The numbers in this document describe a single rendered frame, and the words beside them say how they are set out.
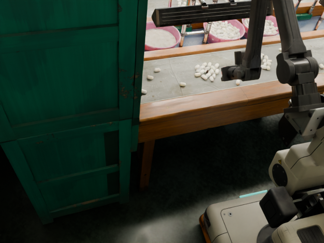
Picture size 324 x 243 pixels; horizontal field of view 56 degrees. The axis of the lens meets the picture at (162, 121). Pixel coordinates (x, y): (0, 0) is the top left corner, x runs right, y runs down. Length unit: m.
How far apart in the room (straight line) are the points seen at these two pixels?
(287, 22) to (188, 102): 0.63
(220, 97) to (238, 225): 0.69
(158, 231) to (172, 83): 0.90
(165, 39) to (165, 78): 0.36
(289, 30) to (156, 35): 1.02
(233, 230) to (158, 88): 0.84
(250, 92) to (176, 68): 0.42
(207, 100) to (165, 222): 0.84
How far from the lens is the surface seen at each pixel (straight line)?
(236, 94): 1.61
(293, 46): 1.07
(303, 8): 2.58
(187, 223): 2.00
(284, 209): 1.34
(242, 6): 1.62
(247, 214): 1.81
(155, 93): 1.55
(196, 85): 1.63
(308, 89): 1.03
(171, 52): 1.77
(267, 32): 2.21
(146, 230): 1.96
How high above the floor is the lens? 1.84
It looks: 50 degrees down
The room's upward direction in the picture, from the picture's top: 9 degrees clockwise
